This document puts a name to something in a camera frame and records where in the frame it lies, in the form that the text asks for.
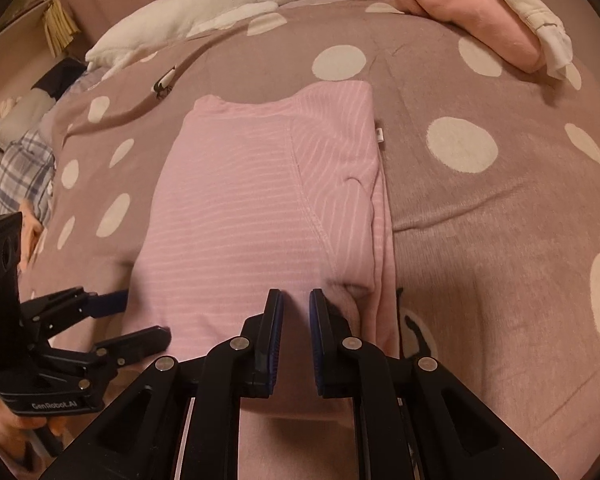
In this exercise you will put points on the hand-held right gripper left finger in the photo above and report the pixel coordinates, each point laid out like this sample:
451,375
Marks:
275,330

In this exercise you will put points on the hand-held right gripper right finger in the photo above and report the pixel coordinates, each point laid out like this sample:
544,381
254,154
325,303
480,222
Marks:
317,335

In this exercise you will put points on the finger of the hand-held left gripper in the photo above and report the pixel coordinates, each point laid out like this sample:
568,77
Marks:
92,305
130,342

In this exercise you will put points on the pink striped garment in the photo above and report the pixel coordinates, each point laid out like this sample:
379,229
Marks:
240,200

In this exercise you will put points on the person's left hand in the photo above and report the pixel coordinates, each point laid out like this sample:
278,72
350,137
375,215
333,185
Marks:
5,427

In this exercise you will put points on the peach printed garment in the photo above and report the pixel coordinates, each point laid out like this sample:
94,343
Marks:
30,232

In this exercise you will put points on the plaid pillow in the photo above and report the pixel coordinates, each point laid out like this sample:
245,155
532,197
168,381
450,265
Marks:
22,175

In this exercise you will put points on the grey plush toy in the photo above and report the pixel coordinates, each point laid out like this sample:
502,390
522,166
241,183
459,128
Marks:
15,115

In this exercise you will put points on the mauve polka dot blanket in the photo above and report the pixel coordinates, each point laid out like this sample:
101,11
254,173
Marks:
480,240

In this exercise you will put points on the dark cloth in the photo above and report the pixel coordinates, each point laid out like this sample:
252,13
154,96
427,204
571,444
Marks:
60,77

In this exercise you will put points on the yellow tassel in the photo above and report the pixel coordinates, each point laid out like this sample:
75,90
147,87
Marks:
60,25

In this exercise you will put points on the white goose plush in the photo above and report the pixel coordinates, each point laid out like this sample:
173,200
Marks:
190,10

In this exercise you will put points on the plain pink folded garment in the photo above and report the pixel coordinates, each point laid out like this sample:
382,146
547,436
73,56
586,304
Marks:
470,20

